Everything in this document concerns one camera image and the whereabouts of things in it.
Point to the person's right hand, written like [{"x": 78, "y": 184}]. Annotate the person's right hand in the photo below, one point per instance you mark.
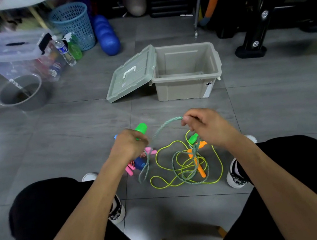
[{"x": 214, "y": 129}]

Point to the person's left hand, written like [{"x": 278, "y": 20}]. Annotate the person's left hand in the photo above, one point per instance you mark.
[{"x": 127, "y": 148}]

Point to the grey plastic storage box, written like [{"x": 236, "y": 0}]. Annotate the grey plastic storage box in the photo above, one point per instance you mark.
[{"x": 181, "y": 92}]

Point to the person's right forearm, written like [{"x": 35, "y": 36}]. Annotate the person's right forearm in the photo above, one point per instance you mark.
[{"x": 293, "y": 196}]

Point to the person's left forearm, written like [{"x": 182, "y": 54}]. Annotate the person's left forearm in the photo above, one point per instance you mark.
[{"x": 77, "y": 233}]

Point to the grey-green box lid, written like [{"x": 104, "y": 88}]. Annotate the grey-green box lid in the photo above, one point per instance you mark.
[{"x": 129, "y": 79}]

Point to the person's right leg black trousers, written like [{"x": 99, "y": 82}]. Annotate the person's right leg black trousers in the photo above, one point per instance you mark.
[{"x": 311, "y": 157}]

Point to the person's leg black trousers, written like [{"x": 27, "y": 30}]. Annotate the person's leg black trousers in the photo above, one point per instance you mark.
[
  {"x": 311, "y": 157},
  {"x": 35, "y": 215}
]

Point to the person's left leg black trousers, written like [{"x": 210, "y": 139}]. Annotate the person's left leg black trousers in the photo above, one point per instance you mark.
[{"x": 35, "y": 215}]

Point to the white right shoe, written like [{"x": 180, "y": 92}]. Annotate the white right shoe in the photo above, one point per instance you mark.
[{"x": 234, "y": 181}]

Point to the white shoe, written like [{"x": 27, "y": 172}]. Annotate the white shoe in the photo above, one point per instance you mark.
[
  {"x": 234, "y": 181},
  {"x": 119, "y": 214}
]

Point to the white left shoe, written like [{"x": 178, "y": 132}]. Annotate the white left shoe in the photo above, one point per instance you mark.
[{"x": 119, "y": 214}]

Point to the grey metal bowl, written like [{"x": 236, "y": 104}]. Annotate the grey metal bowl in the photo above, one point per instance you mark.
[{"x": 41, "y": 101}]

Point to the clear water bottle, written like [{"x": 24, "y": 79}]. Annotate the clear water bottle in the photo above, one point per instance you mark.
[{"x": 68, "y": 59}]

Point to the green spray bottle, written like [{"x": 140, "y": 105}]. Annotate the green spray bottle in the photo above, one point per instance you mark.
[{"x": 75, "y": 52}]

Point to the light blue mesh basket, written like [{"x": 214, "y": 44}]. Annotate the light blue mesh basket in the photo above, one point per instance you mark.
[{"x": 71, "y": 25}]

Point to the beige exercise ball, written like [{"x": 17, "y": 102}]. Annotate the beige exercise ball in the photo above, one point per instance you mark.
[{"x": 136, "y": 2}]

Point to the clear plastic lidded bin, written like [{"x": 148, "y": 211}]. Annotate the clear plastic lidded bin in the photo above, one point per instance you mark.
[{"x": 8, "y": 59}]

